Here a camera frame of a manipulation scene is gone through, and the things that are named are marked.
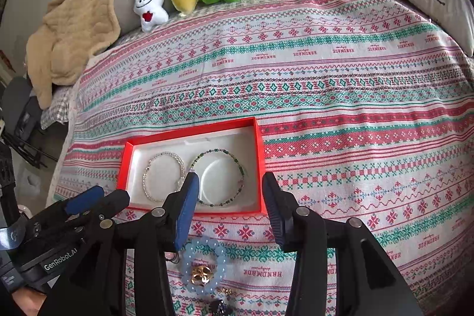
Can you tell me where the pale blue bead bracelet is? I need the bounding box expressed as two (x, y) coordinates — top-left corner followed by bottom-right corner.
(180, 236), (228, 296)

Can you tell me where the white pearl bracelet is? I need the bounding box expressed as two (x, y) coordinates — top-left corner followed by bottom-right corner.
(141, 151), (187, 204)

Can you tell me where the green seed bead bracelet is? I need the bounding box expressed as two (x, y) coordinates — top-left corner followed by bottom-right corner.
(189, 147), (246, 208)

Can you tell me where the red jewelry box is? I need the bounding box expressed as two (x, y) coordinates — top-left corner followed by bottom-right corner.
(116, 118), (266, 216)

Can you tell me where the person's left hand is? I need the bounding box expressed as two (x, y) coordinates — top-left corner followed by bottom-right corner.
(12, 287), (47, 316)

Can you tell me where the black bead ornament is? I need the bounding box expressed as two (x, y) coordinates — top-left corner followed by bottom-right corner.
(209, 299), (234, 316)

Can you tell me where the black chair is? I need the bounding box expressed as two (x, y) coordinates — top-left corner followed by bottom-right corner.
(1, 77), (58, 169)

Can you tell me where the patterned bedspread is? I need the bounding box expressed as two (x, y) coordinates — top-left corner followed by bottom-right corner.
(49, 0), (473, 315)

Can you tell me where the beige quilted blanket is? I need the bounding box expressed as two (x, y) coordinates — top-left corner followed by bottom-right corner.
(26, 0), (121, 110)

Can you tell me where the white bunny plush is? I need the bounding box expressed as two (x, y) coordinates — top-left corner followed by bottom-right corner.
(133, 0), (169, 33)

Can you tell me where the gold flower ring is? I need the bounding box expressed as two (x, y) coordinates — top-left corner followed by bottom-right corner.
(190, 264), (215, 287)

